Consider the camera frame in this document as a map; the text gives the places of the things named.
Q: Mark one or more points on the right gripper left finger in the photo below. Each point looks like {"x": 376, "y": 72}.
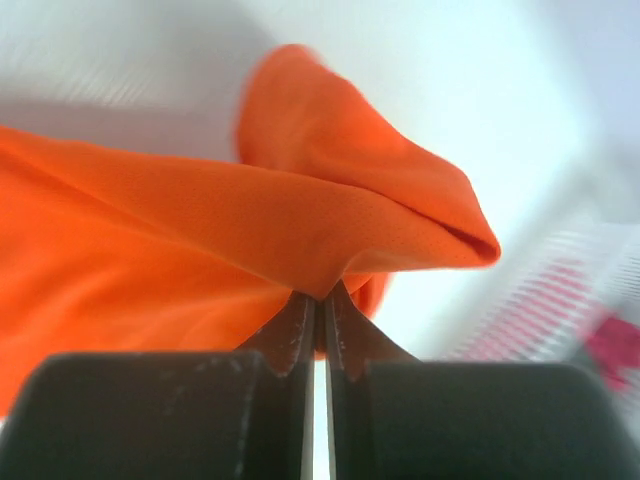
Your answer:
{"x": 244, "y": 414}

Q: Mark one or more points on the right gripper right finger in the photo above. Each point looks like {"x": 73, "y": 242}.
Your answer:
{"x": 392, "y": 416}

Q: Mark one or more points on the orange t shirt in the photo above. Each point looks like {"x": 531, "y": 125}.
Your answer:
{"x": 109, "y": 250}

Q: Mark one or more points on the pink t shirt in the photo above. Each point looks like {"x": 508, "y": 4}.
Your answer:
{"x": 600, "y": 330}

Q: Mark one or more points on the white plastic basket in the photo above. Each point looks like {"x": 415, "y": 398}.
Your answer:
{"x": 591, "y": 213}

